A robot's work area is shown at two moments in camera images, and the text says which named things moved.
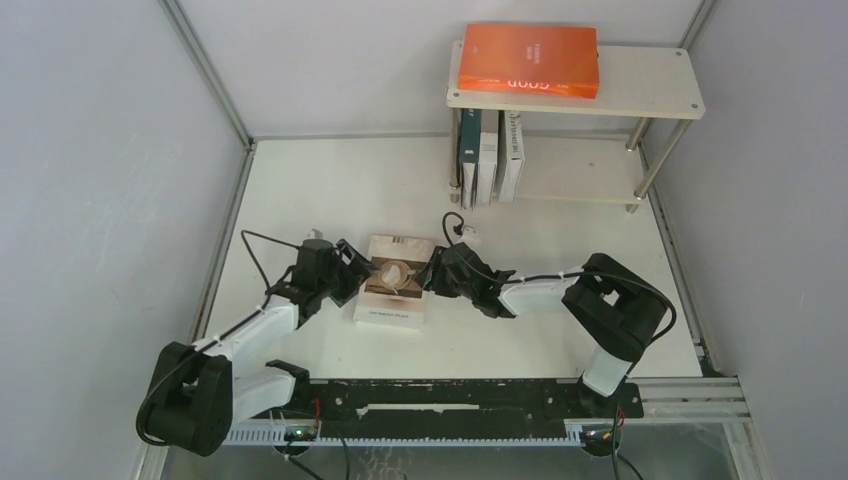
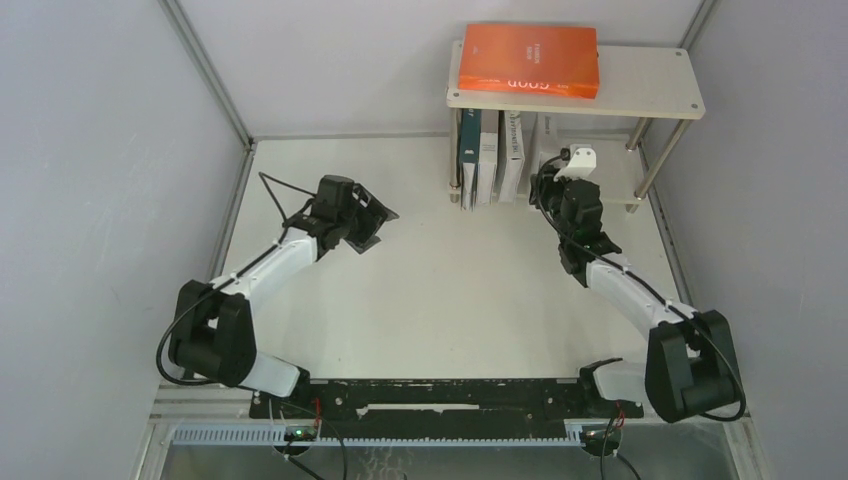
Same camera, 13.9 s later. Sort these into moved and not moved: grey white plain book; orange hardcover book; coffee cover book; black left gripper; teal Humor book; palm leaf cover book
Moved: black left gripper; coffee cover book
Not moved: orange hardcover book; palm leaf cover book; grey white plain book; teal Humor book
